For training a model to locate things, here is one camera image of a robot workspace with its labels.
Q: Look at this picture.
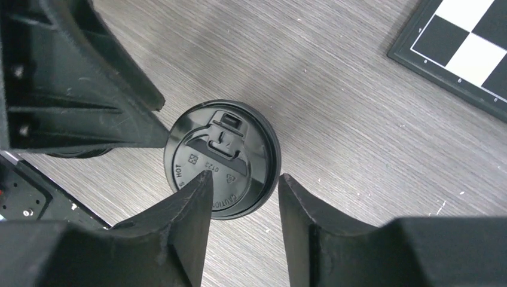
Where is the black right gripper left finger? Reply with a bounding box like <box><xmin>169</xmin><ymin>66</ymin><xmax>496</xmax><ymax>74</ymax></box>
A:
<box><xmin>1</xmin><ymin>171</ymin><xmax>213</xmax><ymax>286</ymax></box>

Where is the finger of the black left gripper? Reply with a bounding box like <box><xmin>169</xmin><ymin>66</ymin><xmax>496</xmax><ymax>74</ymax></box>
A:
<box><xmin>1</xmin><ymin>1</ymin><xmax>169</xmax><ymax>155</ymax></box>

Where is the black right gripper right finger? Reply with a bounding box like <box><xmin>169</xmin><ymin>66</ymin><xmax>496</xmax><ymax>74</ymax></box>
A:
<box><xmin>278</xmin><ymin>173</ymin><xmax>506</xmax><ymax>286</ymax></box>

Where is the black coffee cup lid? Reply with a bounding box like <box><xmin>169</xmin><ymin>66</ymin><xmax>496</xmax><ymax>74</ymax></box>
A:
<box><xmin>164</xmin><ymin>99</ymin><xmax>282</xmax><ymax>221</ymax></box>

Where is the black white chessboard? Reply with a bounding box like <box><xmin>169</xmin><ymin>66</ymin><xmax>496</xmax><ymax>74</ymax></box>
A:
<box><xmin>387</xmin><ymin>0</ymin><xmax>506</xmax><ymax>121</ymax></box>

